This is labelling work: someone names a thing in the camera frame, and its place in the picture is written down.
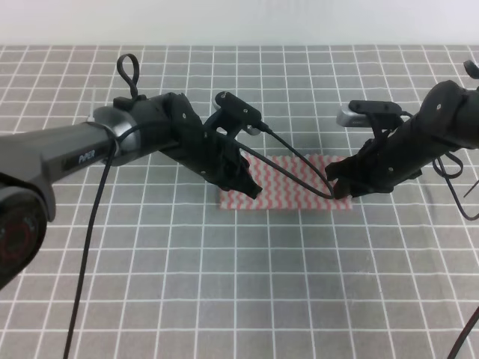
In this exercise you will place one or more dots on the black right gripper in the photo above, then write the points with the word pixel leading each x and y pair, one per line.
pixel 368 170

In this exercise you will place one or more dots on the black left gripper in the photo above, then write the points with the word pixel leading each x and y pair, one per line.
pixel 216 158

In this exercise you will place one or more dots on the pink white wavy striped towel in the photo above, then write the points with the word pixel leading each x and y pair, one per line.
pixel 280 192

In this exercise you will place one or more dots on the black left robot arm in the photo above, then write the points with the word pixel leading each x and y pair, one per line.
pixel 120 133

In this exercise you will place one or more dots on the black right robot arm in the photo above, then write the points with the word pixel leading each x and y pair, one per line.
pixel 446 121

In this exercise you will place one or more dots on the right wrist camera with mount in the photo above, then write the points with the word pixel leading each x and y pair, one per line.
pixel 380 116

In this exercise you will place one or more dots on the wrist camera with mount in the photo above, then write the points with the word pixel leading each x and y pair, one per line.
pixel 232 115
pixel 380 116

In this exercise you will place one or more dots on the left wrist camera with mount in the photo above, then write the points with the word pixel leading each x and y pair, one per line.
pixel 232 115

